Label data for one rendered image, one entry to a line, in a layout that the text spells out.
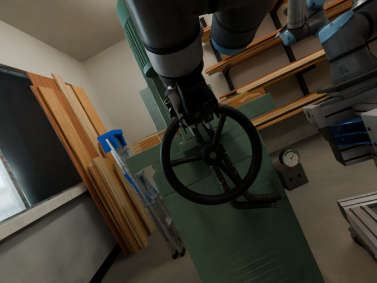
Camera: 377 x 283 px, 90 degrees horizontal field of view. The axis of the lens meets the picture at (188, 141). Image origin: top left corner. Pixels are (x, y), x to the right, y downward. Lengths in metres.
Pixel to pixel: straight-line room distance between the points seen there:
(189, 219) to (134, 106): 2.78
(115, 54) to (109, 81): 0.45
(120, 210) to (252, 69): 2.74
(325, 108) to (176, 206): 0.69
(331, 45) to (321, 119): 0.28
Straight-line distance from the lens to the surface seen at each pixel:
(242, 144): 0.74
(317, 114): 0.91
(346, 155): 0.97
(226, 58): 2.79
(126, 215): 2.15
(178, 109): 0.32
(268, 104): 0.78
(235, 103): 0.90
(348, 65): 0.95
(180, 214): 0.76
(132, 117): 3.36
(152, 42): 0.24
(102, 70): 3.67
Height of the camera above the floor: 0.90
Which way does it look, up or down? 3 degrees down
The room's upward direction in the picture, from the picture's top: 25 degrees counter-clockwise
